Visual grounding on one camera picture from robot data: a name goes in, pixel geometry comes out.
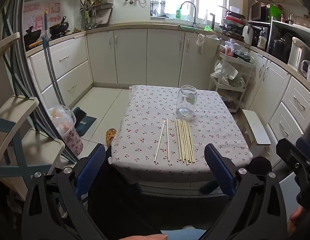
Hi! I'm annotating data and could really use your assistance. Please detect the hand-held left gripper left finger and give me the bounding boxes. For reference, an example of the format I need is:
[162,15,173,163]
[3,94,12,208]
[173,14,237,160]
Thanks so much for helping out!
[21,144,107,240]

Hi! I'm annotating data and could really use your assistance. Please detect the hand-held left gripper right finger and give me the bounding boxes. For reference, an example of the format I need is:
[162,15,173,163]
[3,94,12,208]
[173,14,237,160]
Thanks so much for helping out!
[204,144,288,240]

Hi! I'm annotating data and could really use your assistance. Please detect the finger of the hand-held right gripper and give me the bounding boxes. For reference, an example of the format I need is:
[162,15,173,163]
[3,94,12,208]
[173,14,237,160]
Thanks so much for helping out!
[276,137,310,173]

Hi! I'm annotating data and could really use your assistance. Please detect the bundle of wooden chopsticks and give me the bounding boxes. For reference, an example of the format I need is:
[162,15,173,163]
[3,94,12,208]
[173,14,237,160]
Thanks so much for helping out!
[175,119,195,165]

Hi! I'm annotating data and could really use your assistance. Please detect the white chopstick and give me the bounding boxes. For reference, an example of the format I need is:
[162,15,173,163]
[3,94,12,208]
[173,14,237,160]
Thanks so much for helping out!
[166,118,170,161]
[154,119,166,162]

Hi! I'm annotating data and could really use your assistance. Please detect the clear glass jar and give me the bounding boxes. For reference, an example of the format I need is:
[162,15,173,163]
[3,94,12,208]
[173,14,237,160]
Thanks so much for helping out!
[176,85,197,118]

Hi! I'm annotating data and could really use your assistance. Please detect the person's right hand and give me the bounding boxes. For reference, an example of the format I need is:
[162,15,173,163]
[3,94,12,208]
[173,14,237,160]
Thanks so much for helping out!
[288,206,305,231]

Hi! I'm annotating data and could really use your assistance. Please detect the person's left hand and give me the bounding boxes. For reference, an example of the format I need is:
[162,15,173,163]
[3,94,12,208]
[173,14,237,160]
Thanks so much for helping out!
[124,234,169,240]

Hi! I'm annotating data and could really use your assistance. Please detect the floral trash bin with bag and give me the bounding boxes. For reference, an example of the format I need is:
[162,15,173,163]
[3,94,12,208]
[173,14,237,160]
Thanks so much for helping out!
[51,105,84,157]

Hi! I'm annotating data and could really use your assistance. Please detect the orange patterned slipper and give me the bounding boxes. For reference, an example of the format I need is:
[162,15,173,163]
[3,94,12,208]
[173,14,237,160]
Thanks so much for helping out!
[105,128,117,146]

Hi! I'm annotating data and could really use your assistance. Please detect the white step stool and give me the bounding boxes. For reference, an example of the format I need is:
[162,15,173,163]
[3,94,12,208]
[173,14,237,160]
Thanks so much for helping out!
[242,109,272,146]

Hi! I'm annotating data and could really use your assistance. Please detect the blue dustpan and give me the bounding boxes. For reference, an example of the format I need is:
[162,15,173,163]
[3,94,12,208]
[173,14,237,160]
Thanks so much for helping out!
[72,106,97,137]

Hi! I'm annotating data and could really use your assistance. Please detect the cherry print tablecloth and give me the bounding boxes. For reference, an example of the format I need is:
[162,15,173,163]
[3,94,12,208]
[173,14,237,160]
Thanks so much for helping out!
[110,85,253,184]

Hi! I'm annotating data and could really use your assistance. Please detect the cream cabinet with small drawers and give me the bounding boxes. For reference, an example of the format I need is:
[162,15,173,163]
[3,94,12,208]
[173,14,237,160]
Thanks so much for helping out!
[245,50,310,150]

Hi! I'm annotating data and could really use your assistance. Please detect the light blue cloth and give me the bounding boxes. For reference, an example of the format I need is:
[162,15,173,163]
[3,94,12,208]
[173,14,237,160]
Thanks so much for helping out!
[167,229,205,240]

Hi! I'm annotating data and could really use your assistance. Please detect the clear plastic bag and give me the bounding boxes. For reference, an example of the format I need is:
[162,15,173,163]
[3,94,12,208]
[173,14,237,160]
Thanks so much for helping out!
[299,60,310,85]

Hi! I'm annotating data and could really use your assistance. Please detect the plastic bags on cart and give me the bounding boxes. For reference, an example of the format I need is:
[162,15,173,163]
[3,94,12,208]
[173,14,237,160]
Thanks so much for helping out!
[210,60,239,85]

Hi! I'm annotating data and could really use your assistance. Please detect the beige and teal shelf unit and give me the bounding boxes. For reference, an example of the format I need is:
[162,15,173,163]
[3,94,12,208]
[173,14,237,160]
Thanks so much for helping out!
[0,32,65,198]

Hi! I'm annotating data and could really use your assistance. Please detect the white thermo pot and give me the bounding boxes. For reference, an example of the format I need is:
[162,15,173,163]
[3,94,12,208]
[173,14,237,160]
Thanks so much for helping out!
[287,37,310,74]

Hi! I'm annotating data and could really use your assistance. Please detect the white rolling cart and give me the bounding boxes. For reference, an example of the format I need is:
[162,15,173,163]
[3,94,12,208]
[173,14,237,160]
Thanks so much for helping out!
[209,51,255,113]

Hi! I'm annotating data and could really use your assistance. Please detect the cream two-drawer cabinet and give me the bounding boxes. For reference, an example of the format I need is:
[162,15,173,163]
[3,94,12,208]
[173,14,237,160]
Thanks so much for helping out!
[27,35,94,110]

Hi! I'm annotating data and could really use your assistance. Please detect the packaged food on cart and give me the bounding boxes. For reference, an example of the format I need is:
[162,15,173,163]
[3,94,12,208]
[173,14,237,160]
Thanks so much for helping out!
[219,39,252,62]

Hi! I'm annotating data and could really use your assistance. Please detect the cream sink base cabinet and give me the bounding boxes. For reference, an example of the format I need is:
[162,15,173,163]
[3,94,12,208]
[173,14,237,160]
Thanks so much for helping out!
[86,29,220,90]

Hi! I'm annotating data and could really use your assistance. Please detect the white plastic jug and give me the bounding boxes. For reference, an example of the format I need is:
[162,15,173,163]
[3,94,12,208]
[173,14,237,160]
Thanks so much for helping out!
[242,24,253,45]

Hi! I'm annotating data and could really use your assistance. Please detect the hanging white plastic bag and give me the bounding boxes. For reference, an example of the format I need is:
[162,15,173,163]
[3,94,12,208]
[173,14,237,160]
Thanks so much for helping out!
[196,34,205,54]

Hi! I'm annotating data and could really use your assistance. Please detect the green plastic bag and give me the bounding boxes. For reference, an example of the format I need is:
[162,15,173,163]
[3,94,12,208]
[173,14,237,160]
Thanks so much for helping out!
[270,4,283,20]

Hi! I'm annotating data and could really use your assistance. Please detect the stack of cookware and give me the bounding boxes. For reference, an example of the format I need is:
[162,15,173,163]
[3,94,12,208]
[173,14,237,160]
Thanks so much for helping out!
[219,5,247,42]

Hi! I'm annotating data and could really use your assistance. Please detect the silver microwave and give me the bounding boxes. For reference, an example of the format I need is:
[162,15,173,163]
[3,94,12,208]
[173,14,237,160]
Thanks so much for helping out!
[249,1,270,22]

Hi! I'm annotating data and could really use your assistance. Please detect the beige kitchen countertop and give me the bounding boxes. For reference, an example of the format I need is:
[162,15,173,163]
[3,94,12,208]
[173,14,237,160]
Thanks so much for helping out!
[25,21,310,85]

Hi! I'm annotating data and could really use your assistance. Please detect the chrome kitchen faucet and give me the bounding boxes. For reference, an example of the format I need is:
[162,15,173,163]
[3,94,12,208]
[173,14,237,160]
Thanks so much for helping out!
[180,1,198,28]

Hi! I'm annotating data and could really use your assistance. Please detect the grey sliding door frame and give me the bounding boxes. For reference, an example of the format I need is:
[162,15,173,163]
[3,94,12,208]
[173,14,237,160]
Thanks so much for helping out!
[2,0,78,163]

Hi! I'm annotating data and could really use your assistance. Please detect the black wok with yellow handle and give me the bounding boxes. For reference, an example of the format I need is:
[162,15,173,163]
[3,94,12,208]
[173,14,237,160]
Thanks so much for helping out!
[24,26,43,48]

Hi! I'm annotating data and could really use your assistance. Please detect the pink wall posters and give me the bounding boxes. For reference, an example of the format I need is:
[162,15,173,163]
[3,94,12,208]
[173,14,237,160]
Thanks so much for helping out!
[22,1,62,34]

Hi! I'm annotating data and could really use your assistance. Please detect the wall rack with condiment bottles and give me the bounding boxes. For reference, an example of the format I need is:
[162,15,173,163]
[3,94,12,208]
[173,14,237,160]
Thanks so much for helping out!
[80,0,114,29]

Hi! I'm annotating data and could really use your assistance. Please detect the black wire rack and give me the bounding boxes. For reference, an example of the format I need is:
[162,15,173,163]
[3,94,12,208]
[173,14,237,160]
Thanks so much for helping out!
[150,1,168,18]

